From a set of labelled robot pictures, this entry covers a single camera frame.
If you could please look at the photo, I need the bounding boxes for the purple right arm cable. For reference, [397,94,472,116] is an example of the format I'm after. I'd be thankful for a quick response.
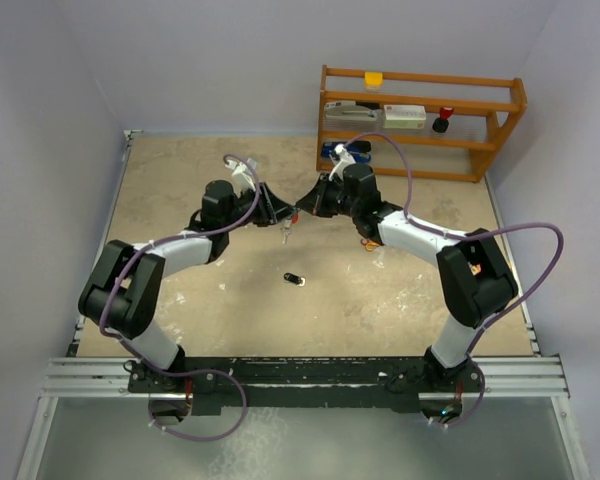
[342,132,566,431]

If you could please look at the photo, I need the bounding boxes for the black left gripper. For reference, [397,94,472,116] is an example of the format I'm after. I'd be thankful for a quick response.
[222,183,296,233]

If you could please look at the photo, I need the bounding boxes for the grey stapler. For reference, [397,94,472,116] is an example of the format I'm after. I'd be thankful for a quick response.
[323,100,381,130]

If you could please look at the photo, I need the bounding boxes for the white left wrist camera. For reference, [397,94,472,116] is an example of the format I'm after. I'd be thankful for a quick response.
[226,158,257,192]

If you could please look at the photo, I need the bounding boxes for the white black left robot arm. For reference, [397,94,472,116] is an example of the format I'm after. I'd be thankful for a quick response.
[78,180,297,392]

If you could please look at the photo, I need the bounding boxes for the blue black stapler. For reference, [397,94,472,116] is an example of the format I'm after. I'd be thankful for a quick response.
[321,140,371,164]

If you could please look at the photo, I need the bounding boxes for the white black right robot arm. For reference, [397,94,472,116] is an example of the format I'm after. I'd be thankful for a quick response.
[296,164,518,391]

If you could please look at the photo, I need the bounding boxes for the red black stamp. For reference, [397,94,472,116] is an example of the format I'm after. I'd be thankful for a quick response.
[432,107,454,134]

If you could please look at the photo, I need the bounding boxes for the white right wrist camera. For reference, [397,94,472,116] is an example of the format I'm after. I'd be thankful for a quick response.
[329,143,355,181]

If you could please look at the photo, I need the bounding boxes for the white red cardboard box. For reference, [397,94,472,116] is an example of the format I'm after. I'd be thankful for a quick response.
[383,104,426,130]

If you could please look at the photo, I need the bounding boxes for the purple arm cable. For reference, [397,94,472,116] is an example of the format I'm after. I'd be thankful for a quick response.
[99,153,261,444]
[342,132,566,431]

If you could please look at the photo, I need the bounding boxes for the wooden shelf rack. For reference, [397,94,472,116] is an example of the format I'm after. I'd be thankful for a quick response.
[316,66,527,183]

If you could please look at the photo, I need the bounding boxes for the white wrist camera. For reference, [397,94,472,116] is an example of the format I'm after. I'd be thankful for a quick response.
[329,143,355,181]
[226,158,257,192]

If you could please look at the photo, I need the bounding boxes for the orange carabiner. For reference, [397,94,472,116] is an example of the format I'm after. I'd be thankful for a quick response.
[360,239,380,252]

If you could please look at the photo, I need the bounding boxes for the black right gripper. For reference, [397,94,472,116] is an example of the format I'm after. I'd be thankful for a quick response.
[299,173,361,219]

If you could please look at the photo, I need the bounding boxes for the black key fob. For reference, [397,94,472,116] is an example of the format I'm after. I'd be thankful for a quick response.
[283,272,306,286]

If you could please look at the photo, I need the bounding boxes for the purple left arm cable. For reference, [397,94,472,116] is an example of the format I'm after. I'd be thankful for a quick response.
[99,153,261,444]

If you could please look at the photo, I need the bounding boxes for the yellow tag key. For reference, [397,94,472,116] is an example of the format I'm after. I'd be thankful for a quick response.
[281,226,291,245]

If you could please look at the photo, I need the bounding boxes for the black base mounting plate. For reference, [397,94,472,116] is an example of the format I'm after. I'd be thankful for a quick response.
[124,356,484,417]

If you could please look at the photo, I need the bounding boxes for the yellow lidded jar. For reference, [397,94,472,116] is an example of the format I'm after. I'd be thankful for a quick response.
[363,71,384,91]

